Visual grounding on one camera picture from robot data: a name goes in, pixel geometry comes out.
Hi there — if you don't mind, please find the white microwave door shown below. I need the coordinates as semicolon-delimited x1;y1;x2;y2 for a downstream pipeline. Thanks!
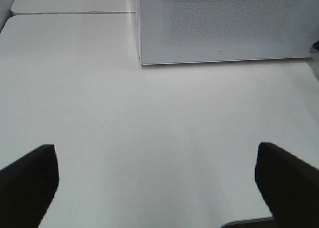
140;0;319;65

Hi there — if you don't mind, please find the white microwave oven body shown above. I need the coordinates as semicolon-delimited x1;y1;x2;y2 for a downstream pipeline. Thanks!
134;0;142;64

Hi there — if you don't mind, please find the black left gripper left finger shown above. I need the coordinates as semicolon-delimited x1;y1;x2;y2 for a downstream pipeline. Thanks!
0;144;59;228

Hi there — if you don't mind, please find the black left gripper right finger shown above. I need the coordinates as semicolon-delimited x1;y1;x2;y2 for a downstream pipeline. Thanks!
255;142;319;228

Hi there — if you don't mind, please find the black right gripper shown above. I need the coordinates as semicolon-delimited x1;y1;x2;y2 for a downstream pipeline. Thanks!
310;41;319;52

